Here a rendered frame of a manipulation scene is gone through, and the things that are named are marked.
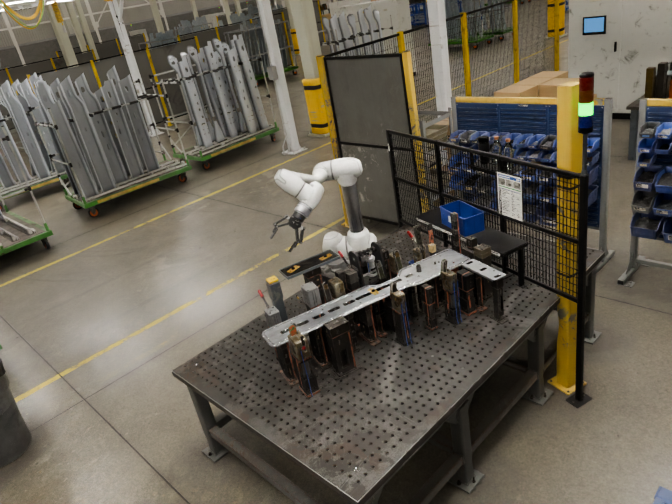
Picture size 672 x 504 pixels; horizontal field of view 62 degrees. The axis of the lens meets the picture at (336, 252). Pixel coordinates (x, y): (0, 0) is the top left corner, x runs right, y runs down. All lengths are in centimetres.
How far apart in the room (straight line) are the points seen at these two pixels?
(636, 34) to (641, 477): 716
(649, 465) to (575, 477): 41
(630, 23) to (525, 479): 741
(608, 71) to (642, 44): 59
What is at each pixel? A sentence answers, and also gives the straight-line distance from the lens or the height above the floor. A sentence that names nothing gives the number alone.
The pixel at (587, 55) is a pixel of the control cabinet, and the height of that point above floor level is 99.
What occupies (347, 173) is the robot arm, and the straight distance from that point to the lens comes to 368.
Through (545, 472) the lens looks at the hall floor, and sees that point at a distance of 361.
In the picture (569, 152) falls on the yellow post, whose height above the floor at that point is 165.
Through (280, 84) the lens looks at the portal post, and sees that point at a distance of 1019.
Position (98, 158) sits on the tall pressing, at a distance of 972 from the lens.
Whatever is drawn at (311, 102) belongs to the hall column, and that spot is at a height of 67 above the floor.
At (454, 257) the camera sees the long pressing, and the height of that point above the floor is 100.
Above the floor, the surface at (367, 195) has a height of 45.
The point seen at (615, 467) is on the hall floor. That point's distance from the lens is 369.
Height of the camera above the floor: 269
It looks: 26 degrees down
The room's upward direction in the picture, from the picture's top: 11 degrees counter-clockwise
